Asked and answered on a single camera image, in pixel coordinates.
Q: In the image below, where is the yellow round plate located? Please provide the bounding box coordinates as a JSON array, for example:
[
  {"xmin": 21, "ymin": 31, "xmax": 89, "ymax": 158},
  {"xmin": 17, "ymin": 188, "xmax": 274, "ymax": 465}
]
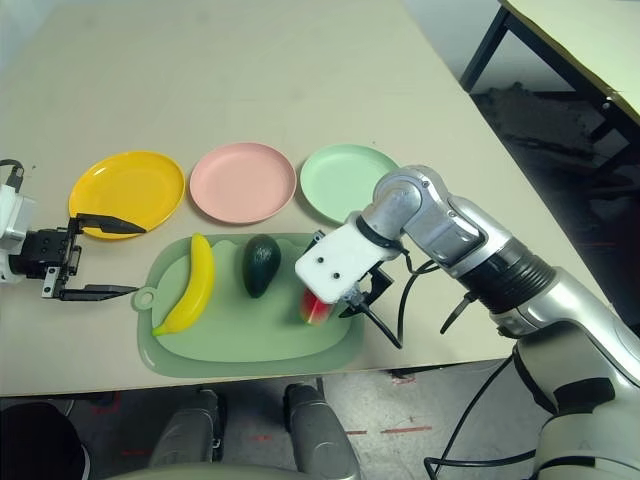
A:
[{"xmin": 68, "ymin": 150, "xmax": 186, "ymax": 242}]

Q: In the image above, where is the yellow toy banana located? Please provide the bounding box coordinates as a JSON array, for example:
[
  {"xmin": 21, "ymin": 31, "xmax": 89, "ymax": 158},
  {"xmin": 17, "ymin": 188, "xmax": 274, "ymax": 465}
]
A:
[{"xmin": 152, "ymin": 233, "xmax": 216, "ymax": 337}]

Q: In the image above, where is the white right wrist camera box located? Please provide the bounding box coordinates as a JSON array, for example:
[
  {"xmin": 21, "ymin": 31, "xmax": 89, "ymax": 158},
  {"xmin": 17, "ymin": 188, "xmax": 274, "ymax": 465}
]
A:
[{"xmin": 294, "ymin": 212, "xmax": 401, "ymax": 305}]

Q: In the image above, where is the mint green round plate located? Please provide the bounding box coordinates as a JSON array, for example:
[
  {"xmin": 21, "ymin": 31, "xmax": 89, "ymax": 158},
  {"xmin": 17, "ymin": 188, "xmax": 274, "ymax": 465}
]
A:
[{"xmin": 299, "ymin": 143, "xmax": 401, "ymax": 226}]

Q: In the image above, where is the pink round plate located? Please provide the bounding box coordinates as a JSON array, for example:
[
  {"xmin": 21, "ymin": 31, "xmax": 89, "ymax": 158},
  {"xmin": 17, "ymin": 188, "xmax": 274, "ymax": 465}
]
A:
[{"xmin": 189, "ymin": 142, "xmax": 297, "ymax": 224}]

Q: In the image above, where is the grey robot leg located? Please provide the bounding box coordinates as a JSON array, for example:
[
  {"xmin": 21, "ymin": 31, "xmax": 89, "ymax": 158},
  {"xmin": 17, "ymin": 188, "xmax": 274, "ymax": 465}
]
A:
[
  {"xmin": 149, "ymin": 387, "xmax": 226, "ymax": 466},
  {"xmin": 283, "ymin": 382, "xmax": 361, "ymax": 476}
]

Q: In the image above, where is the green cutting board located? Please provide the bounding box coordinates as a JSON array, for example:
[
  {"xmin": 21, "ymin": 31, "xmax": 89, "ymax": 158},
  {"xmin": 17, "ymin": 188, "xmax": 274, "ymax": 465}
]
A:
[{"xmin": 131, "ymin": 233, "xmax": 366, "ymax": 380}]

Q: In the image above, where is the black left wrist camera cable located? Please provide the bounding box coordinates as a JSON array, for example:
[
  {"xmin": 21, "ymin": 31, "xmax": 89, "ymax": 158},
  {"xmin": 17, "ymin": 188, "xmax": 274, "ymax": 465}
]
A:
[{"xmin": 0, "ymin": 159, "xmax": 26, "ymax": 191}]

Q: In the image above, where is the grey left robot leg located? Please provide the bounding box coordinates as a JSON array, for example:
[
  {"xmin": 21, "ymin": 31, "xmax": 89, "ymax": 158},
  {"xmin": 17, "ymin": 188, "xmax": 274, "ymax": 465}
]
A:
[{"xmin": 149, "ymin": 387, "xmax": 226, "ymax": 466}]

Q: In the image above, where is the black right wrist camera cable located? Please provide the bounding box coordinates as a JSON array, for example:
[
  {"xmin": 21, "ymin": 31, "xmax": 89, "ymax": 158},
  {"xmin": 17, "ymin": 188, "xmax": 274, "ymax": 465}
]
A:
[{"xmin": 349, "ymin": 249, "xmax": 544, "ymax": 480}]

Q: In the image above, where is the red toy watermelon slice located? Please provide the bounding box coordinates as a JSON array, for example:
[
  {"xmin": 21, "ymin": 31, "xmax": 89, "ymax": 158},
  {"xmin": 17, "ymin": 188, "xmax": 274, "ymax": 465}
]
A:
[{"xmin": 298, "ymin": 289, "xmax": 335, "ymax": 327}]

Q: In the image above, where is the black round stool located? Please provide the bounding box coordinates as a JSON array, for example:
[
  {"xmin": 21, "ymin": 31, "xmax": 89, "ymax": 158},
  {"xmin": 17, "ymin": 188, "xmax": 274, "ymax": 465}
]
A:
[{"xmin": 0, "ymin": 402, "xmax": 91, "ymax": 480}]

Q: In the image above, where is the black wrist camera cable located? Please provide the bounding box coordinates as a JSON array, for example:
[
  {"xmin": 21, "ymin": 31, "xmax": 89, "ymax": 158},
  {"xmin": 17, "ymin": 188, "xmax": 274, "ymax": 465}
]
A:
[
  {"xmin": 349, "ymin": 249, "xmax": 544, "ymax": 480},
  {"xmin": 0, "ymin": 159, "xmax": 26, "ymax": 191}
]

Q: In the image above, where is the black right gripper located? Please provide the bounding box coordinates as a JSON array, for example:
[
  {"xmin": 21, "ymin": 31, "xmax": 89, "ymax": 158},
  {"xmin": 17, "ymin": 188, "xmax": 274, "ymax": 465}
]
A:
[{"xmin": 341, "ymin": 267, "xmax": 394, "ymax": 319}]

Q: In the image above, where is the grey robot torso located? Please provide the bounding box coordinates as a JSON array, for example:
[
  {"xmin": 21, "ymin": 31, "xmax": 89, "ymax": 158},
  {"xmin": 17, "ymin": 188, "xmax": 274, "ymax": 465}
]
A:
[{"xmin": 109, "ymin": 459, "xmax": 361, "ymax": 480}]

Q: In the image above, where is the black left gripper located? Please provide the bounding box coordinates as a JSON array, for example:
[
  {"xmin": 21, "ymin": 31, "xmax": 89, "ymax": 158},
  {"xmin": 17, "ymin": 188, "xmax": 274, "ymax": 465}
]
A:
[{"xmin": 22, "ymin": 213, "xmax": 148, "ymax": 303}]

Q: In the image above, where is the grey right robot leg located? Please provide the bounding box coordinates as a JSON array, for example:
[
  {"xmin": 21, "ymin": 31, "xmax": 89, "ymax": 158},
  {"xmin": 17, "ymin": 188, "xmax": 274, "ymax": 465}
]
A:
[{"xmin": 283, "ymin": 382, "xmax": 361, "ymax": 476}]

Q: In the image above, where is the dark green toy avocado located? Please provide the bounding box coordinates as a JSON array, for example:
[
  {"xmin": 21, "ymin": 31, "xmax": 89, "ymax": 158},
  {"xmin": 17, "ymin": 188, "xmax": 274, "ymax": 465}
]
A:
[{"xmin": 243, "ymin": 234, "xmax": 282, "ymax": 299}]

